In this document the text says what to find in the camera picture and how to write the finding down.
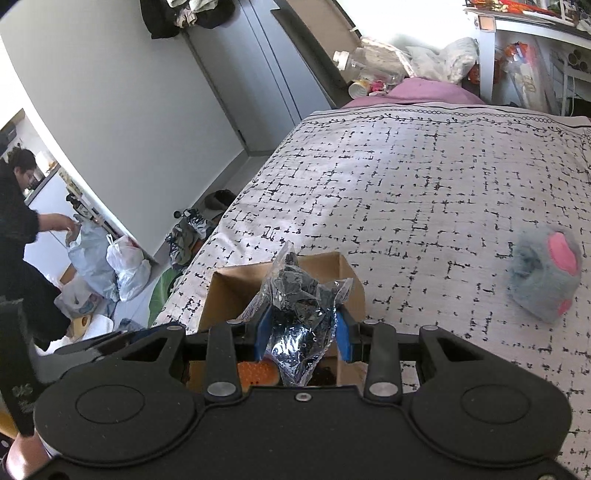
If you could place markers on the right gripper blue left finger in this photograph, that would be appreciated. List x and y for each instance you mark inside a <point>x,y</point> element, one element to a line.
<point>230,343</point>

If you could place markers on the white desk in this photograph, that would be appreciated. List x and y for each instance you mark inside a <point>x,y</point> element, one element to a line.
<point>532,59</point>

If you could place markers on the blue orange packaged item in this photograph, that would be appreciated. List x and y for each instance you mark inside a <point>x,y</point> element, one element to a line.
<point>262,373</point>

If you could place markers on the pink bed sheet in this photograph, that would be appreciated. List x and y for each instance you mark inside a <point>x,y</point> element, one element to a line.
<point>415,92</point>

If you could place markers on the black item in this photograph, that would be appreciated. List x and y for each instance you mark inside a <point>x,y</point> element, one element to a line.
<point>303,315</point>

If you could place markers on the brown cardboard box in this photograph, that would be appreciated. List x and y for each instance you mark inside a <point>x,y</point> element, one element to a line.
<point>233,287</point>

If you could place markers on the grey pink paw plush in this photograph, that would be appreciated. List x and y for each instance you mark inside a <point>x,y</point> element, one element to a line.
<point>545,271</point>

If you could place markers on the light blue plastic bag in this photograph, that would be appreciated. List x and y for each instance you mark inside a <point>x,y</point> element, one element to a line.
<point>87,251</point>

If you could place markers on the dark clothes hanging on wall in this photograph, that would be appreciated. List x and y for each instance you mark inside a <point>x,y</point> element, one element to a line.
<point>166,19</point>

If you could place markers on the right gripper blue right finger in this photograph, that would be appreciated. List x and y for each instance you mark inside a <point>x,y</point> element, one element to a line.
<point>369,358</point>

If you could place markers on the person's left hand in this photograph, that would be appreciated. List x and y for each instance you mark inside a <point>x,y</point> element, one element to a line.
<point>26,456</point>

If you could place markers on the brown framed board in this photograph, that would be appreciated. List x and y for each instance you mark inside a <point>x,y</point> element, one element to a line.
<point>318,29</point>

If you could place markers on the person in black clothes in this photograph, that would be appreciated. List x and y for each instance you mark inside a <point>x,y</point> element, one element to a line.
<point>20,227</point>

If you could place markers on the white plastic bag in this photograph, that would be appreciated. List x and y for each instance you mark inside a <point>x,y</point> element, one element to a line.
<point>132,269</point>

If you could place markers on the white black patterned bedspread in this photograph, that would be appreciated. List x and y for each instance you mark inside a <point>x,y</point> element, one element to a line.
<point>426,203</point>

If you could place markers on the pile of clutter by window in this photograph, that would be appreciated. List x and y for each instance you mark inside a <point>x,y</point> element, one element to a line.
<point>376,68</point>

